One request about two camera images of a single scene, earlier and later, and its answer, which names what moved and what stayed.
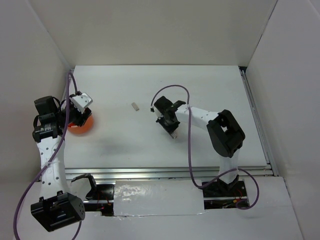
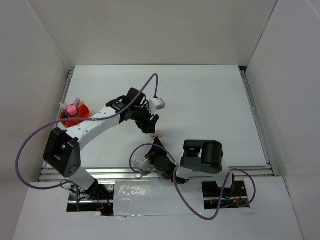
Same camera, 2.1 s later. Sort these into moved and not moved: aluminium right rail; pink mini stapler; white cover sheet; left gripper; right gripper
Moved: right gripper; pink mini stapler; left gripper
Not moved: white cover sheet; aluminium right rail
